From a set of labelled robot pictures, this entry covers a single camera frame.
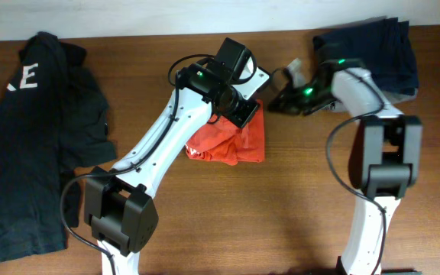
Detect red soccer t-shirt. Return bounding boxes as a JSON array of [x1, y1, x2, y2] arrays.
[[185, 99, 265, 166]]

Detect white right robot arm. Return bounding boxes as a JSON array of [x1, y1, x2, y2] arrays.
[[268, 58, 422, 274]]

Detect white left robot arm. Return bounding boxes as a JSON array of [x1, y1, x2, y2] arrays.
[[84, 38, 267, 274]]

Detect folded navy blue garment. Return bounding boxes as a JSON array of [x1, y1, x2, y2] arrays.
[[312, 18, 419, 96]]

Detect black t-shirt white letters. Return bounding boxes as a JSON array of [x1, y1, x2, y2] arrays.
[[0, 32, 116, 263]]

